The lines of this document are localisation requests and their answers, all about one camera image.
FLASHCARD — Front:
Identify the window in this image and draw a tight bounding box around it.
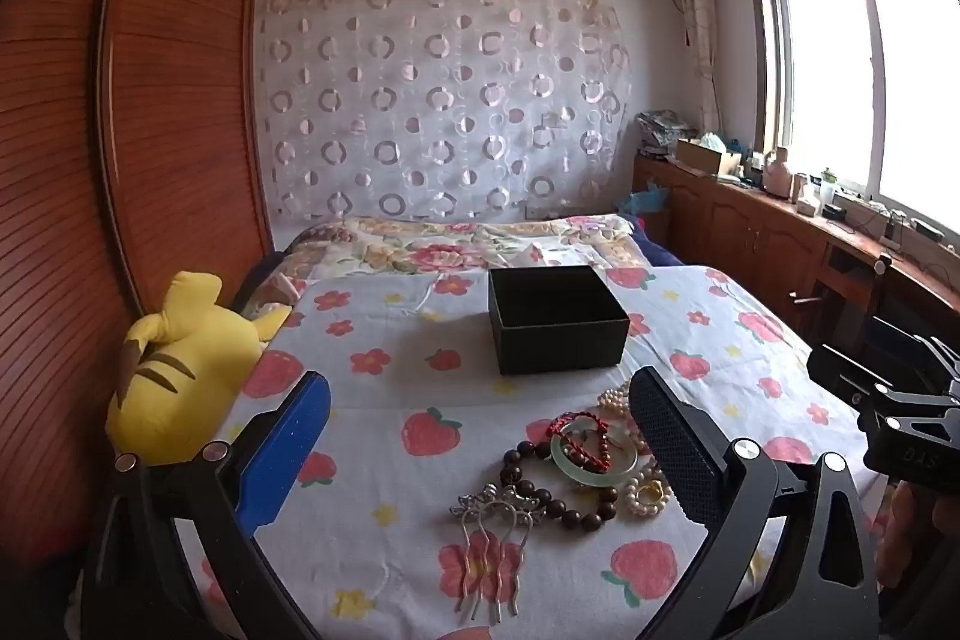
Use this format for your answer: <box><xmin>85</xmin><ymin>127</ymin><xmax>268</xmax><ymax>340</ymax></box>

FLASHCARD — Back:
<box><xmin>741</xmin><ymin>0</ymin><xmax>960</xmax><ymax>240</ymax></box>

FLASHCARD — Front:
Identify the black square box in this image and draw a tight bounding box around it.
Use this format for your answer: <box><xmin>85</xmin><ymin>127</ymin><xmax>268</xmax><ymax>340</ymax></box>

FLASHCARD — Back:
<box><xmin>487</xmin><ymin>265</ymin><xmax>631</xmax><ymax>377</ymax></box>

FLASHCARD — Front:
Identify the pale window curtain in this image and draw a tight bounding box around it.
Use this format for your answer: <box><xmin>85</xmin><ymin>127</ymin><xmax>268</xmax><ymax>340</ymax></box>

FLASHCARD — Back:
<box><xmin>667</xmin><ymin>0</ymin><xmax>722</xmax><ymax>137</ymax></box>

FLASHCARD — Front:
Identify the pearl necklace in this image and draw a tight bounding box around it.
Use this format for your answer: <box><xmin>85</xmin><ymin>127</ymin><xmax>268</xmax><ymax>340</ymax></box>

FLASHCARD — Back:
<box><xmin>596</xmin><ymin>385</ymin><xmax>661</xmax><ymax>462</ymax></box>

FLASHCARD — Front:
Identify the brown wooden wardrobe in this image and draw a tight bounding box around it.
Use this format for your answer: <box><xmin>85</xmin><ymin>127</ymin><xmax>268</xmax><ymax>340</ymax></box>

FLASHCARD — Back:
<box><xmin>0</xmin><ymin>0</ymin><xmax>275</xmax><ymax>570</ymax></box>

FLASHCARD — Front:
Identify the wooden cabinet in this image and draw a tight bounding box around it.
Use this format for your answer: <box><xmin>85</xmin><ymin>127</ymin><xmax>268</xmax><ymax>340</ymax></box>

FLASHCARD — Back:
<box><xmin>632</xmin><ymin>151</ymin><xmax>960</xmax><ymax>352</ymax></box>

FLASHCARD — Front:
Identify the circle pattern sheer cloth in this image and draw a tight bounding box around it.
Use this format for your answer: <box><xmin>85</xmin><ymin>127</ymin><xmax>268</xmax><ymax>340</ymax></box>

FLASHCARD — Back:
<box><xmin>255</xmin><ymin>0</ymin><xmax>632</xmax><ymax>223</ymax></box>

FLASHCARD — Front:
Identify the silver hair comb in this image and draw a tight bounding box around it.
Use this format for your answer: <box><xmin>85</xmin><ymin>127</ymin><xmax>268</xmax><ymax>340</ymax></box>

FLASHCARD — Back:
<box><xmin>448</xmin><ymin>484</ymin><xmax>552</xmax><ymax>618</ymax></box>

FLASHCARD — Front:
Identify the strawberry print bed sheet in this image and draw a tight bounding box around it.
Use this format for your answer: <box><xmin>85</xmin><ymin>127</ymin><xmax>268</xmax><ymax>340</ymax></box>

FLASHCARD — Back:
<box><xmin>201</xmin><ymin>265</ymin><xmax>887</xmax><ymax>640</ymax></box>

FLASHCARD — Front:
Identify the dark wooden chair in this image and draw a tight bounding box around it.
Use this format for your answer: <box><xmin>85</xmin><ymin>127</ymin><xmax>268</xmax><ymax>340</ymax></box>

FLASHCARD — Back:
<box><xmin>789</xmin><ymin>252</ymin><xmax>902</xmax><ymax>350</ymax></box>

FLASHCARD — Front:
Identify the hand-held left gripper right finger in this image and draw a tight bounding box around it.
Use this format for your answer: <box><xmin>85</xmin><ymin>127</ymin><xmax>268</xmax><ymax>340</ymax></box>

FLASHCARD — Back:
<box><xmin>628</xmin><ymin>366</ymin><xmax>882</xmax><ymax>640</ymax></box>

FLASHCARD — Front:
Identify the yellow plush toy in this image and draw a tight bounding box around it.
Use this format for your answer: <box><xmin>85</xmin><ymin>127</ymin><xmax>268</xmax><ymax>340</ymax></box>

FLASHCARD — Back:
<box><xmin>105</xmin><ymin>271</ymin><xmax>290</xmax><ymax>465</ymax></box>

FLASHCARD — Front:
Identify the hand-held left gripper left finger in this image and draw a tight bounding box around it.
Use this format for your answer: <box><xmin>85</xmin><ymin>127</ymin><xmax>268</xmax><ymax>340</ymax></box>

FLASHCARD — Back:
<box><xmin>79</xmin><ymin>370</ymin><xmax>335</xmax><ymax>640</ymax></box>

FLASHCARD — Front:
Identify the dark blue blanket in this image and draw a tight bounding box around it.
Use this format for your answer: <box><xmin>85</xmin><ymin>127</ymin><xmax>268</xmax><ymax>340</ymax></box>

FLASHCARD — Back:
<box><xmin>628</xmin><ymin>215</ymin><xmax>685</xmax><ymax>270</ymax></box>

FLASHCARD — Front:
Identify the blue plastic bag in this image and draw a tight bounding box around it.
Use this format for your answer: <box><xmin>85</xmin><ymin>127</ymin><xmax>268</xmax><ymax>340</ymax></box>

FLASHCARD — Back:
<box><xmin>618</xmin><ymin>178</ymin><xmax>670</xmax><ymax>218</ymax></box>

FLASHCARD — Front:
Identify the white power strip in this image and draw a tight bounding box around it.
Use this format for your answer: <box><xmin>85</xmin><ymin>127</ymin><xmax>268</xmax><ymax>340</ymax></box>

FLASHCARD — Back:
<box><xmin>834</xmin><ymin>193</ymin><xmax>947</xmax><ymax>242</ymax></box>

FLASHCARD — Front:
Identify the dark wooden bead bracelet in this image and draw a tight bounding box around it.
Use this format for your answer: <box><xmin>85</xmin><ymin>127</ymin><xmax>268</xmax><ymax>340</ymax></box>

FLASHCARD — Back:
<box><xmin>501</xmin><ymin>437</ymin><xmax>620</xmax><ymax>534</ymax></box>

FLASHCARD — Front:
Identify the white bottle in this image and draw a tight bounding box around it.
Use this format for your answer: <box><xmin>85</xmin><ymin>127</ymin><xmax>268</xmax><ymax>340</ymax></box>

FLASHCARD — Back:
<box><xmin>793</xmin><ymin>170</ymin><xmax>823</xmax><ymax>215</ymax></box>

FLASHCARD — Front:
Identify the red bead bracelet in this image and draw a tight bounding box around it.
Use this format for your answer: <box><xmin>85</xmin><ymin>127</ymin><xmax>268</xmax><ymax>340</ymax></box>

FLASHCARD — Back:
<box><xmin>546</xmin><ymin>411</ymin><xmax>612</xmax><ymax>468</ymax></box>

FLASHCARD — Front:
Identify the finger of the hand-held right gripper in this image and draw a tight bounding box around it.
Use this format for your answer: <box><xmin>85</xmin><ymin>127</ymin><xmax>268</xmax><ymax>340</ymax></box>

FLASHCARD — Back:
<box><xmin>862</xmin><ymin>312</ymin><xmax>960</xmax><ymax>380</ymax></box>
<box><xmin>807</xmin><ymin>344</ymin><xmax>960</xmax><ymax>420</ymax></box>

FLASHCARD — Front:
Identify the floral blanket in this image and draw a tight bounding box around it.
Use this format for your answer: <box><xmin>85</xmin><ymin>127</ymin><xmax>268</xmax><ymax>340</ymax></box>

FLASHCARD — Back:
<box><xmin>281</xmin><ymin>212</ymin><xmax>653</xmax><ymax>283</ymax></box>

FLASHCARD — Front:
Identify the patterned paper stack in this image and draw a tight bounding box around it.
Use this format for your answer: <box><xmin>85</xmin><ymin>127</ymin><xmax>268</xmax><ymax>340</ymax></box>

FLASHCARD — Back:
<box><xmin>636</xmin><ymin>110</ymin><xmax>700</xmax><ymax>155</ymax></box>

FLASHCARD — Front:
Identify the pale green jade bangle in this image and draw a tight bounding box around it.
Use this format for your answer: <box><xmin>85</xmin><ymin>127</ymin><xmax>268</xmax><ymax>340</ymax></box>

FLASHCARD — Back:
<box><xmin>550</xmin><ymin>422</ymin><xmax>640</xmax><ymax>483</ymax></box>

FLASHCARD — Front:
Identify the pearl and gold bracelet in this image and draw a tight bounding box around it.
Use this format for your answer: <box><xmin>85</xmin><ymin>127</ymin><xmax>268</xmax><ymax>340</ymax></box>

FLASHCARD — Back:
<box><xmin>624</xmin><ymin>464</ymin><xmax>676</xmax><ymax>519</ymax></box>

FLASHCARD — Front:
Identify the person's right hand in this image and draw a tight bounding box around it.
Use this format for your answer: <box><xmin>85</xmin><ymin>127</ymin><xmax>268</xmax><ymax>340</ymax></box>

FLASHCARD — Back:
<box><xmin>876</xmin><ymin>481</ymin><xmax>960</xmax><ymax>590</ymax></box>

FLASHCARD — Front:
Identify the cardboard box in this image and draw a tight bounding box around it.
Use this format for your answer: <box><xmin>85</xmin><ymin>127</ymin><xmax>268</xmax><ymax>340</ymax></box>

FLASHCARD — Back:
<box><xmin>675</xmin><ymin>136</ymin><xmax>745</xmax><ymax>179</ymax></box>

